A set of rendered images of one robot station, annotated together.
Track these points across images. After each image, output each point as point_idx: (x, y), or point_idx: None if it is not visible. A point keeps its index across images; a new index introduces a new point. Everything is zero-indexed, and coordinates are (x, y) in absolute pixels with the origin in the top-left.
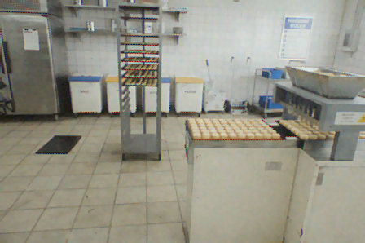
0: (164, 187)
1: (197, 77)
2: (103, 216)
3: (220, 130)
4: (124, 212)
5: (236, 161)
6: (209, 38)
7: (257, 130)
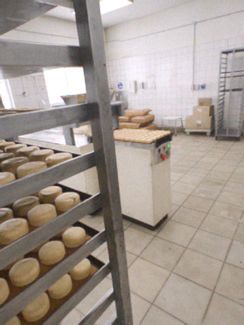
0: (132, 284)
1: None
2: (230, 278)
3: (149, 132)
4: (203, 271)
5: None
6: None
7: (128, 130)
